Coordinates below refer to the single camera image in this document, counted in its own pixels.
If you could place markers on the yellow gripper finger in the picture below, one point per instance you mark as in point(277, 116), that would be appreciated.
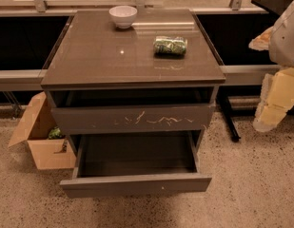
point(276, 99)

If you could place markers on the grey drawer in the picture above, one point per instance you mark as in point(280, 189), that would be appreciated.
point(160, 163)
point(132, 118)

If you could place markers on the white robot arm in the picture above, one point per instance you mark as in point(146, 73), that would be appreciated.
point(278, 40)

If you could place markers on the grey top drawer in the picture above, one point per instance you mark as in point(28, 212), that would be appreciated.
point(132, 118)

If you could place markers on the grey drawer cabinet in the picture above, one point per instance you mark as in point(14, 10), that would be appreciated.
point(98, 64)

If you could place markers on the green crushed can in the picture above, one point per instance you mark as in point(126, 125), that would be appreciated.
point(170, 45)

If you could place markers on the white ceramic bowl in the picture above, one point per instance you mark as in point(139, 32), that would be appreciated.
point(123, 16)

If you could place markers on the green item in box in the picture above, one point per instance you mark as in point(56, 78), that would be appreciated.
point(55, 133)

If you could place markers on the brown cardboard box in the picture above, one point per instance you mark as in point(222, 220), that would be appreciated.
point(34, 128)

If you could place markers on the metal window railing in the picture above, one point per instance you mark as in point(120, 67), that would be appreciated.
point(137, 0)

